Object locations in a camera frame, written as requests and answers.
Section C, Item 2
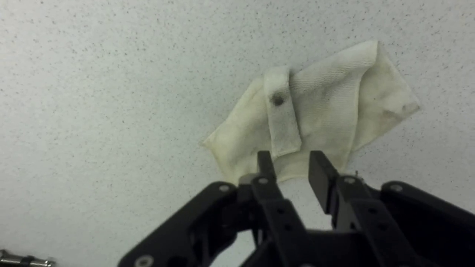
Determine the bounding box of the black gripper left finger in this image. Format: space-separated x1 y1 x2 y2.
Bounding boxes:
117 149 317 267

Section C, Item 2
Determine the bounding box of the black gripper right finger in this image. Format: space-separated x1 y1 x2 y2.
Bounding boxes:
308 149 475 267

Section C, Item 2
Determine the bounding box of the cream cleaning cloth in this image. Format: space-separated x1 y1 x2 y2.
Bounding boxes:
200 40 423 185

